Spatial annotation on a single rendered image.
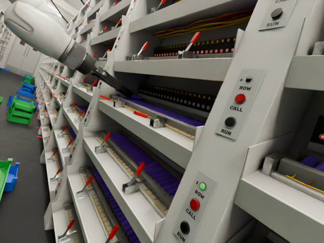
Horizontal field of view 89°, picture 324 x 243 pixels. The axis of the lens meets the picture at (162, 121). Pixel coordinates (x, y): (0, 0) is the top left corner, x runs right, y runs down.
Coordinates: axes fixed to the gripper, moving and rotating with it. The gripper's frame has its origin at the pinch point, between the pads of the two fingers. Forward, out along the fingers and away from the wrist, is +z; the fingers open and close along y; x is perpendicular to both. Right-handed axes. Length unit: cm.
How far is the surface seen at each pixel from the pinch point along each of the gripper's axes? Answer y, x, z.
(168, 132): -39.0, 8.0, -2.3
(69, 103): 81, 22, 2
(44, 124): 151, 62, 8
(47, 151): 81, 65, 8
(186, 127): -41.8, 4.6, -0.7
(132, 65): -8.1, -8.8, -6.4
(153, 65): -22.5, -8.6, -6.5
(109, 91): 10.6, 2.9, -1.8
